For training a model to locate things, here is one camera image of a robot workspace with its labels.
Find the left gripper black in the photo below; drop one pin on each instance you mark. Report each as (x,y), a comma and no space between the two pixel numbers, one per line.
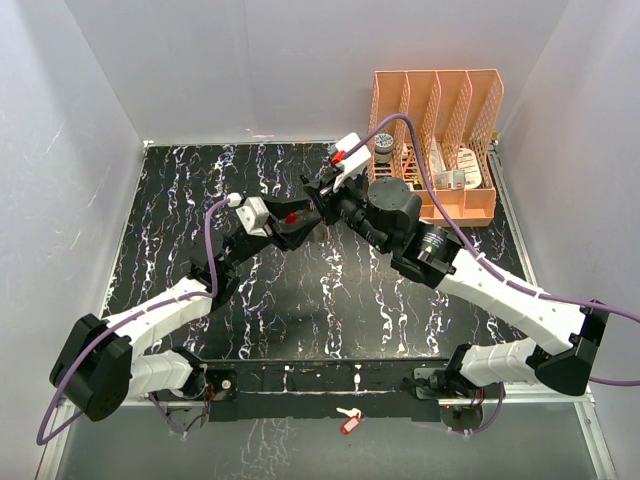
(289,238)

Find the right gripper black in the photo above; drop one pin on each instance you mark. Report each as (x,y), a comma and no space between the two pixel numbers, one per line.
(327,196)

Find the red handled key organizer plate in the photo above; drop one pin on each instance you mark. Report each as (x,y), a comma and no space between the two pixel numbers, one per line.
(292,218)

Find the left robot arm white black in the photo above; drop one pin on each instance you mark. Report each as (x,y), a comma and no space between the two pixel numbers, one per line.
(104,361)

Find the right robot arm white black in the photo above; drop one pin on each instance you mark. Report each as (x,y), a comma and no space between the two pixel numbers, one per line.
(561,340)

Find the small jar with lid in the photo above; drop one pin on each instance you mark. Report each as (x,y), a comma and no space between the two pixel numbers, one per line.
(383,148)

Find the white labelled packet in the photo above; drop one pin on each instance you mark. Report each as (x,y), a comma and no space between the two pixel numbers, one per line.
(465,174)

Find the orange file organizer rack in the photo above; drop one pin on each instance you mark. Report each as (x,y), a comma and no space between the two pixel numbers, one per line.
(445,161)

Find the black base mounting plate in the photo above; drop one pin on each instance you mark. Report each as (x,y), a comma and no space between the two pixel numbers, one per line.
(318,389)

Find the red tag with key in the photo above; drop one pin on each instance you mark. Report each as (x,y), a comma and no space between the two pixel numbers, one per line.
(353,419)

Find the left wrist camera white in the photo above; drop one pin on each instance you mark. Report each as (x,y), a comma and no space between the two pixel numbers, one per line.
(252,213)

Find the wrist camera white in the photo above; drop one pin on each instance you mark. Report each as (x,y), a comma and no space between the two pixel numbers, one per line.
(350,160)
(252,213)

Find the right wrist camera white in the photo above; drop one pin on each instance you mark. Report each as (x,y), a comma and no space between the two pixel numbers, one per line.
(350,160)

